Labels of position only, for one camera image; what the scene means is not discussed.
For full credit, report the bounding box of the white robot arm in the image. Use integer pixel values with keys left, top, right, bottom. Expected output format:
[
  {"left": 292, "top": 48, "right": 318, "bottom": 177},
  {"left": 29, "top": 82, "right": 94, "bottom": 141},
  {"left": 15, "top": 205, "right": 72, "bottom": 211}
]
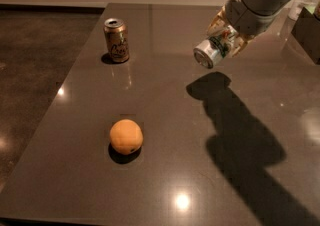
[{"left": 208, "top": 0, "right": 291, "bottom": 56}]

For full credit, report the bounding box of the gold LaCroix can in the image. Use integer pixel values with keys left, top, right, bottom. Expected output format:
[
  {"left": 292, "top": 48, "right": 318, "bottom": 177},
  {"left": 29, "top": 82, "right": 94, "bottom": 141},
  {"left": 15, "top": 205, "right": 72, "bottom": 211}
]
[{"left": 104, "top": 18, "right": 129, "bottom": 63}]

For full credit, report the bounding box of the dark box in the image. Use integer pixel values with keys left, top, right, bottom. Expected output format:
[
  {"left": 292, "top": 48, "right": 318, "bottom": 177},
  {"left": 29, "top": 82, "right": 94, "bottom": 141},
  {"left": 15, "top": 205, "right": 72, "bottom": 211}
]
[{"left": 291, "top": 8, "right": 320, "bottom": 65}]

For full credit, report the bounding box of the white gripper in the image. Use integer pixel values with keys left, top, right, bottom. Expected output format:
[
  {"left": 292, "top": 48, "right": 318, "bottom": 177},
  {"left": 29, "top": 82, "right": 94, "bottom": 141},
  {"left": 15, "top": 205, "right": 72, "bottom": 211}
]
[{"left": 207, "top": 0, "right": 280, "bottom": 57}]

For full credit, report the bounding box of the green white 7up can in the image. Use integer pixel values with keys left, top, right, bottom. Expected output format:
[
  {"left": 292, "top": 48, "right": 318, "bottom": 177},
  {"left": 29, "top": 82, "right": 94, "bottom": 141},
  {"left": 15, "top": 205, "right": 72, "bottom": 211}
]
[{"left": 193, "top": 34, "right": 235, "bottom": 69}]

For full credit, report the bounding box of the clear plastic bottle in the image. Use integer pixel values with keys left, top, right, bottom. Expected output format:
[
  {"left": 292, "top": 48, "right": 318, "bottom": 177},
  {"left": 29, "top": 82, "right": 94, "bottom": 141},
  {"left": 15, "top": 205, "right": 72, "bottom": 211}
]
[{"left": 288, "top": 0, "right": 319, "bottom": 21}]

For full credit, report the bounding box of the orange fruit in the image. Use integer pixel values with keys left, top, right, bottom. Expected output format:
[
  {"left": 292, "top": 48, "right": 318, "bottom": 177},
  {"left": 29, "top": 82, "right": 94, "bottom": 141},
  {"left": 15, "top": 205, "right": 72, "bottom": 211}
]
[{"left": 110, "top": 119, "right": 143, "bottom": 155}]

